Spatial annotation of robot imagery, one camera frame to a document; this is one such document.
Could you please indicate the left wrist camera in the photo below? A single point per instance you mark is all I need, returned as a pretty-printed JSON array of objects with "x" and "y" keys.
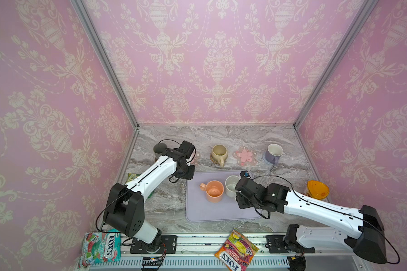
[{"x": 188, "y": 149}]

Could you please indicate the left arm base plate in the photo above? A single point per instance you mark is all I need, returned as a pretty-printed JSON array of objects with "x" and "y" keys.
[{"x": 168, "y": 245}]

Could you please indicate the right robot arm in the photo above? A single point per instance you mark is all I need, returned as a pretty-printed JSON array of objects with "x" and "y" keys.
[{"x": 363, "y": 227}]

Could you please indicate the peach pink mug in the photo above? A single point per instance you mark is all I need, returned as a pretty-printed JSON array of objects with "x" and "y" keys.
[{"x": 214, "y": 191}]

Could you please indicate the aluminium front rail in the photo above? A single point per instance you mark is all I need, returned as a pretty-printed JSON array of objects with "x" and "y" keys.
[{"x": 196, "y": 252}]

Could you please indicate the orange lidded jar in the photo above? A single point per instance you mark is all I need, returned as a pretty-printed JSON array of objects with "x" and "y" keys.
[{"x": 317, "y": 190}]

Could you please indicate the white speckled mug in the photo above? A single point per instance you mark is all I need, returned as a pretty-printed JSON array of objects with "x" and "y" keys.
[{"x": 230, "y": 186}]

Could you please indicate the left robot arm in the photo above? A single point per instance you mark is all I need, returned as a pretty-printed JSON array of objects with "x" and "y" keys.
[{"x": 125, "y": 207}]

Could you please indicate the pink flower coaster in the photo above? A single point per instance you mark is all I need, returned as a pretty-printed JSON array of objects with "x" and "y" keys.
[
  {"x": 196, "y": 158},
  {"x": 245, "y": 157}
]

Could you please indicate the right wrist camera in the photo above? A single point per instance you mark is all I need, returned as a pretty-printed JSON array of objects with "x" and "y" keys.
[{"x": 245, "y": 174}]

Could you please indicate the beige yellow mug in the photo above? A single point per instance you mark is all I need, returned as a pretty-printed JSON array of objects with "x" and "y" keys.
[{"x": 219, "y": 155}]

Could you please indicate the left aluminium corner post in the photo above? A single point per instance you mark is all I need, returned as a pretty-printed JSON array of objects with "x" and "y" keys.
[{"x": 100, "y": 51}]

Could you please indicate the red Fox's candy bag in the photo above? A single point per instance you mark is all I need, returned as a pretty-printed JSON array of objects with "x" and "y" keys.
[{"x": 237, "y": 252}]

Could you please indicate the lavender plastic tray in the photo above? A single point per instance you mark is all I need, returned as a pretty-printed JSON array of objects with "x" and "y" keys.
[{"x": 199, "y": 209}]

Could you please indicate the lavender mug white inside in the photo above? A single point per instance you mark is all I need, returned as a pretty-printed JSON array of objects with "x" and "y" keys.
[{"x": 273, "y": 154}]

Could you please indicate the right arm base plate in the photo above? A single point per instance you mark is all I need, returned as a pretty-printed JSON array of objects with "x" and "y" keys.
[{"x": 282, "y": 244}]

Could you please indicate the aluminium corner post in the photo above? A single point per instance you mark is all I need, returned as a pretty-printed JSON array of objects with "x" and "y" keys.
[
  {"x": 353, "y": 30},
  {"x": 100, "y": 51}
]

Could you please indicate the right aluminium corner post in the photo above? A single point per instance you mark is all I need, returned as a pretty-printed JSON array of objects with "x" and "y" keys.
[{"x": 353, "y": 30}]

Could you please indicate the grey green mug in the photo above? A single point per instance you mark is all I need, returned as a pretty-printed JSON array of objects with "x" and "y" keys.
[{"x": 158, "y": 149}]

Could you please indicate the yellow green Fox's candy bag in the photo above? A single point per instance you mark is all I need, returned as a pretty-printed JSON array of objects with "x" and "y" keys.
[{"x": 132, "y": 176}]

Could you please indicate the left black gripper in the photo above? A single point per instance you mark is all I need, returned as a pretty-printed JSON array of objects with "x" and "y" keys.
[{"x": 190, "y": 175}]

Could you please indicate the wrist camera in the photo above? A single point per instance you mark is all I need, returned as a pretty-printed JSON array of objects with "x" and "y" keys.
[
  {"x": 188, "y": 149},
  {"x": 245, "y": 174}
]

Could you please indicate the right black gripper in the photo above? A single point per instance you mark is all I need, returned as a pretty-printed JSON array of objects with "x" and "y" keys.
[{"x": 239, "y": 201}]

